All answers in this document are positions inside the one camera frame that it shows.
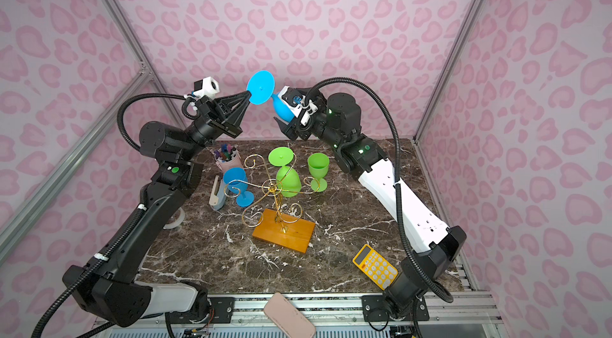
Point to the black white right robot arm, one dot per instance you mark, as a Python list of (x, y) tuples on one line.
[(433, 245)]

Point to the green glass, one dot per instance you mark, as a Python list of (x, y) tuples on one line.
[(287, 179), (318, 168)]

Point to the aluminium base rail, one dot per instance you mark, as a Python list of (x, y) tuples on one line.
[(472, 314)]

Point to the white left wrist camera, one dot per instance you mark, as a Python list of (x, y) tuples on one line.
[(206, 87)]

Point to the yellow calculator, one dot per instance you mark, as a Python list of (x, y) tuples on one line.
[(375, 267)]

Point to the pink pen holder cup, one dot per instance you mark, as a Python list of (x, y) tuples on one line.
[(227, 157)]

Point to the white grey stapler tool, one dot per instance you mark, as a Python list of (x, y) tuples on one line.
[(217, 196)]

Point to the pink phone case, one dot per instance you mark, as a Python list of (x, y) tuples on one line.
[(288, 318)]

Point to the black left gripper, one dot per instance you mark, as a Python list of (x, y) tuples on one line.
[(220, 118)]

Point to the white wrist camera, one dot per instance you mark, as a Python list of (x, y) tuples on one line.
[(290, 104), (206, 87)]

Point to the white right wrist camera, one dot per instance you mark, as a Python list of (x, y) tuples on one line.
[(290, 104)]

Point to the gold wire glass rack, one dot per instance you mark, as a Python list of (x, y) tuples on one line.
[(251, 216)]

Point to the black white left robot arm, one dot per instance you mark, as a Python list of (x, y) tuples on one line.
[(106, 285)]

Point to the blue glass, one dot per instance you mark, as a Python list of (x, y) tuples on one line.
[(261, 86), (236, 183)]

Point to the masking tape roll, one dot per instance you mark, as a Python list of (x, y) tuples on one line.
[(176, 220)]

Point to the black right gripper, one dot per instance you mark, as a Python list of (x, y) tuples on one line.
[(296, 120)]

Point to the orange wooden rack base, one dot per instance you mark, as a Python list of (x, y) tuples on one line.
[(291, 232)]

